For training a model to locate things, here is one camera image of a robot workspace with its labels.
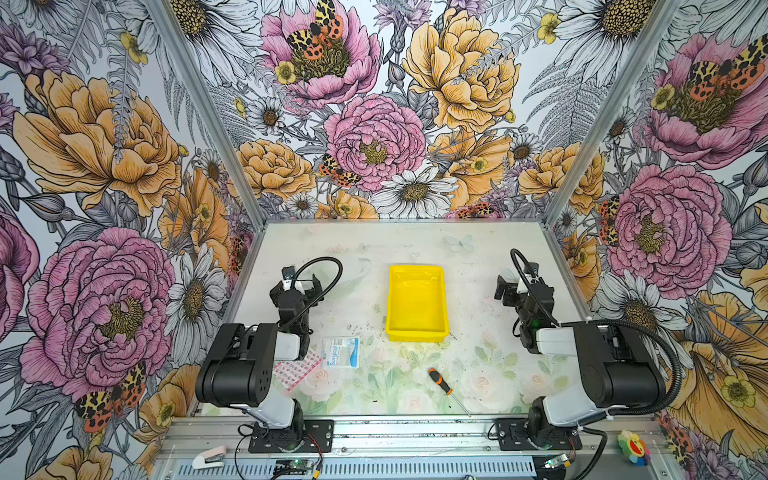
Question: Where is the white pink stapler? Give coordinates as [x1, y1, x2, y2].
[192, 446, 227, 470]

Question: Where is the yellow plastic bin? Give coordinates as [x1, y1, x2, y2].
[385, 265, 450, 343]

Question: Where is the pink patterned packet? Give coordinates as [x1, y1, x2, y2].
[273, 350, 322, 391]

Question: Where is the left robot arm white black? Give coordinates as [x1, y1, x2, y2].
[195, 264, 323, 453]

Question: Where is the green circuit board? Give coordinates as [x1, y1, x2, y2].
[542, 453, 571, 469]
[272, 459, 317, 477]

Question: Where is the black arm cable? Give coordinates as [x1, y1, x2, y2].
[279, 256, 344, 332]
[510, 248, 683, 417]

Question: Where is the left green circuit board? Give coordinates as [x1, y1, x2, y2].
[272, 459, 317, 477]

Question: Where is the colourful round toy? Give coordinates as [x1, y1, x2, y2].
[617, 430, 651, 466]

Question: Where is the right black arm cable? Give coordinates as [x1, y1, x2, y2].
[510, 248, 683, 417]

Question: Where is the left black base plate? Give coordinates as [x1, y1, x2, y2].
[247, 420, 335, 454]

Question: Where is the right green circuit board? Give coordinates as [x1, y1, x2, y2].
[542, 453, 571, 469]

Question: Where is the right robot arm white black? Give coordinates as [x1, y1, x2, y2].
[494, 267, 679, 450]

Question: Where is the white vented cable duct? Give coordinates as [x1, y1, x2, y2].
[272, 455, 537, 480]

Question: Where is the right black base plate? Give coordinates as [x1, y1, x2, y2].
[490, 417, 582, 451]

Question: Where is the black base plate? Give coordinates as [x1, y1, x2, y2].
[247, 420, 335, 454]
[490, 417, 582, 451]

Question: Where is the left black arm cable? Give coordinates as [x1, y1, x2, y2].
[279, 256, 344, 332]

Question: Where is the white blue packet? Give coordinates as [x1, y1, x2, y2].
[322, 337, 360, 369]

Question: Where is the aluminium rail frame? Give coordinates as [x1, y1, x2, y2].
[151, 414, 686, 479]

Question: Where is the orange black handled screwdriver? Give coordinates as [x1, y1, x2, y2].
[428, 368, 472, 417]

